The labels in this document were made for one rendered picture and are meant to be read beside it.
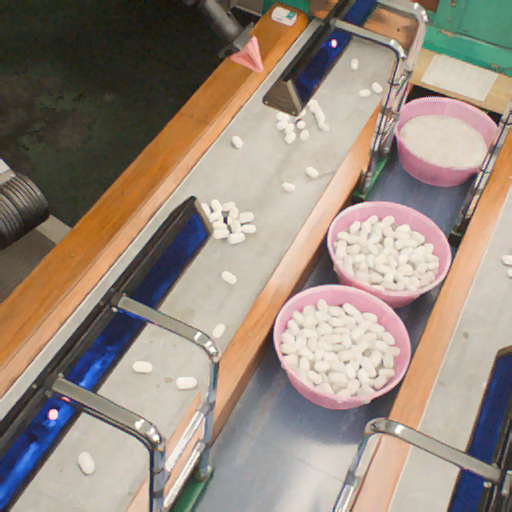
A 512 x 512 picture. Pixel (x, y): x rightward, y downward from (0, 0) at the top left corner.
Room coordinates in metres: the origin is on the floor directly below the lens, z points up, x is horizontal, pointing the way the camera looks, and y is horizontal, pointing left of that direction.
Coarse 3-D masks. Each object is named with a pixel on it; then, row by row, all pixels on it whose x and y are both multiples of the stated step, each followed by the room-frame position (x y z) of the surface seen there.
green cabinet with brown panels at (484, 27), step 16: (416, 0) 1.95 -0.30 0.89; (432, 0) 1.94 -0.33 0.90; (448, 0) 1.92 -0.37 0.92; (464, 0) 1.90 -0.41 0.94; (480, 0) 1.90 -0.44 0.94; (496, 0) 1.89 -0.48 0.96; (432, 16) 1.93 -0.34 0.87; (448, 16) 1.91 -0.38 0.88; (464, 16) 1.91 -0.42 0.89; (480, 16) 1.90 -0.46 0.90; (496, 16) 1.88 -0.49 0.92; (464, 32) 1.90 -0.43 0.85; (480, 32) 1.89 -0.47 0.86; (496, 32) 1.88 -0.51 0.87
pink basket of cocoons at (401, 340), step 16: (320, 288) 1.02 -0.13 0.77; (336, 288) 1.03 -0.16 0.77; (352, 288) 1.03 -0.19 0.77; (288, 304) 0.97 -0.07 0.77; (304, 304) 1.00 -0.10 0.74; (336, 304) 1.02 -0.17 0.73; (352, 304) 1.02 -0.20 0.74; (384, 304) 1.01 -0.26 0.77; (288, 320) 0.95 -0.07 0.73; (384, 320) 0.99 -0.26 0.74; (400, 320) 0.97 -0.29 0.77; (400, 336) 0.94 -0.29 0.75; (400, 352) 0.91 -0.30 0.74; (288, 368) 0.82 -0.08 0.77; (400, 368) 0.87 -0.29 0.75; (304, 384) 0.79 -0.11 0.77; (320, 400) 0.80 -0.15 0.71; (336, 400) 0.78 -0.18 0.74; (352, 400) 0.77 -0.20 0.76
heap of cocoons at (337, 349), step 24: (312, 312) 0.98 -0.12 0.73; (336, 312) 0.99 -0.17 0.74; (360, 312) 1.01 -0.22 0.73; (288, 336) 0.91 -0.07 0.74; (312, 336) 0.92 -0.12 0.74; (336, 336) 0.93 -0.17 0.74; (360, 336) 0.94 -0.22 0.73; (384, 336) 0.95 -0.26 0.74; (288, 360) 0.85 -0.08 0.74; (312, 360) 0.87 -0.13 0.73; (336, 360) 0.87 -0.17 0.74; (360, 360) 0.88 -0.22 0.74; (384, 360) 0.89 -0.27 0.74; (312, 384) 0.82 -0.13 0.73; (336, 384) 0.83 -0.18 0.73; (360, 384) 0.84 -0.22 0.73; (384, 384) 0.84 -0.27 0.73
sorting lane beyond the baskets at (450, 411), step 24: (504, 216) 1.35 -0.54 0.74; (504, 240) 1.27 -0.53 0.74; (480, 264) 1.18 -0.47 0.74; (504, 264) 1.19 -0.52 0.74; (480, 288) 1.11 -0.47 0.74; (504, 288) 1.13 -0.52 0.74; (480, 312) 1.05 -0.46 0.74; (504, 312) 1.06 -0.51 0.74; (456, 336) 0.98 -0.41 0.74; (480, 336) 0.99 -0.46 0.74; (504, 336) 1.00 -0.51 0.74; (456, 360) 0.92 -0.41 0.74; (480, 360) 0.93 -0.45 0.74; (456, 384) 0.86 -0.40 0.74; (480, 384) 0.87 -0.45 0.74; (432, 408) 0.80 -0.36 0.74; (456, 408) 0.81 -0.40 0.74; (432, 432) 0.75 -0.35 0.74; (456, 432) 0.76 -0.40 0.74; (408, 456) 0.69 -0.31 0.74; (408, 480) 0.65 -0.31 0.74; (432, 480) 0.66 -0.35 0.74; (408, 504) 0.61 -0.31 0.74; (432, 504) 0.62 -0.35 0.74
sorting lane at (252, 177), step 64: (384, 64) 1.87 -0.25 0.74; (256, 128) 1.52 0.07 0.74; (192, 192) 1.27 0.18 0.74; (256, 192) 1.30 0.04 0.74; (320, 192) 1.33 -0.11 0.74; (128, 256) 1.05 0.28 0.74; (256, 256) 1.11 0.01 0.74; (192, 320) 0.91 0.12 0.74; (128, 384) 0.75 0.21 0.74; (64, 448) 0.61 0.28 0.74; (128, 448) 0.63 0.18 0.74
